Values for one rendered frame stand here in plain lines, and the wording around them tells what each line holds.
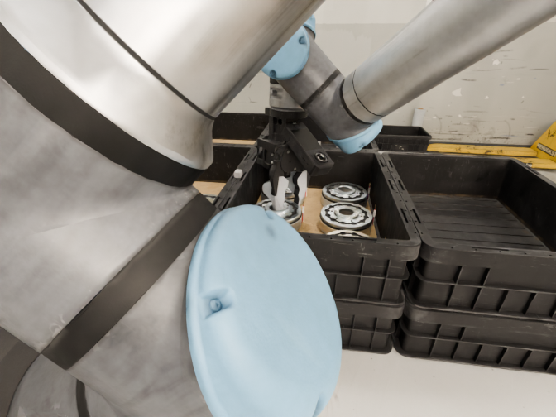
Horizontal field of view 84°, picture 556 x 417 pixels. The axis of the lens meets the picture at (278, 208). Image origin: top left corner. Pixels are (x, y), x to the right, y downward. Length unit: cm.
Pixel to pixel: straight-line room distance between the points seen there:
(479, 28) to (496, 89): 398
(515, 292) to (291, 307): 42
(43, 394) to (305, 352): 19
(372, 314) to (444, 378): 16
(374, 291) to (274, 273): 35
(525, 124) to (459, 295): 411
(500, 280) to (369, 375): 24
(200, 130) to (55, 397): 20
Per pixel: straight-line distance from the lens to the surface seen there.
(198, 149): 16
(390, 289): 50
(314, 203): 73
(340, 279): 48
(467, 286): 52
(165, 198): 16
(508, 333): 61
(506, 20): 35
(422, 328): 57
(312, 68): 47
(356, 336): 57
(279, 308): 16
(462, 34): 36
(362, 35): 391
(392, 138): 232
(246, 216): 17
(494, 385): 64
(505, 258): 49
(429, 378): 60
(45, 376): 30
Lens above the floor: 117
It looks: 28 degrees down
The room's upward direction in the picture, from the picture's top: straight up
